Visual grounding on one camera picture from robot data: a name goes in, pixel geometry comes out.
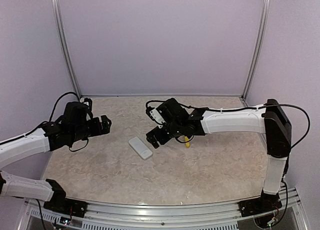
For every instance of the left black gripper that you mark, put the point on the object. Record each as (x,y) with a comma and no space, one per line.
(105,129)

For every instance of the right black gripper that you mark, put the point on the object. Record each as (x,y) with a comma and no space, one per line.
(162,139)

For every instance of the white remote control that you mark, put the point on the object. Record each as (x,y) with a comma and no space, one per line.
(140,148)

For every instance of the yellow handled screwdriver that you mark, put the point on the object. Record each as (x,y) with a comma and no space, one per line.
(187,141)

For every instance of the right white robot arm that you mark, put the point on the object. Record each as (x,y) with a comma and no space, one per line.
(268,119)

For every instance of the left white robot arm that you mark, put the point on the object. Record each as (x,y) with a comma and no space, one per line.
(39,140)

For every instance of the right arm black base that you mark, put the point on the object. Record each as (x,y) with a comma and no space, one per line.
(264,203)

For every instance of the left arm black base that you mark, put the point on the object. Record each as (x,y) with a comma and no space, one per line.
(66,205)

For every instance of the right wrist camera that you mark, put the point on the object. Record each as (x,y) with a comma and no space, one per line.
(169,111)

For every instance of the front aluminium rail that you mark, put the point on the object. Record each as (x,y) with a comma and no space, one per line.
(107,216)

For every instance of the left aluminium frame post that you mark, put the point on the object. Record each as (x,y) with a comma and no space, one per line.
(64,46)

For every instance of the aluminium frame post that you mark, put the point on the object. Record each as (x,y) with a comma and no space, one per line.
(64,46)
(257,49)

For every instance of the right aluminium frame post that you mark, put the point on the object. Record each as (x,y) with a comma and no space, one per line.
(257,49)

